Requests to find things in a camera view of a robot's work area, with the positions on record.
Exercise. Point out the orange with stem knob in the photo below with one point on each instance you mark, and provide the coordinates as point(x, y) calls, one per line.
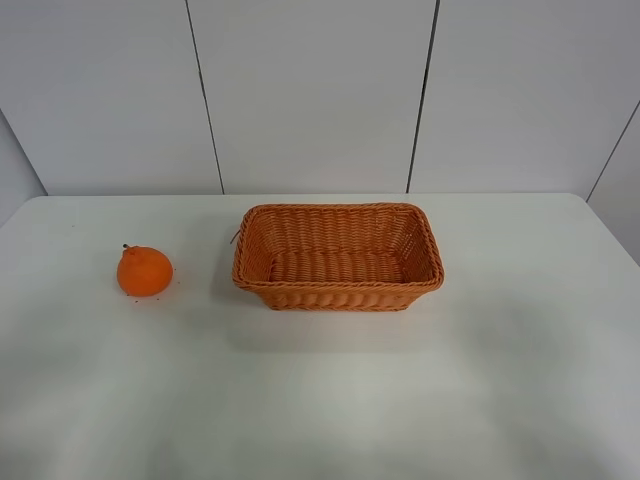
point(143, 271)

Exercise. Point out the orange woven wicker basket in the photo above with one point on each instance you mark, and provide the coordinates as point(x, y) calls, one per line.
point(374, 257)

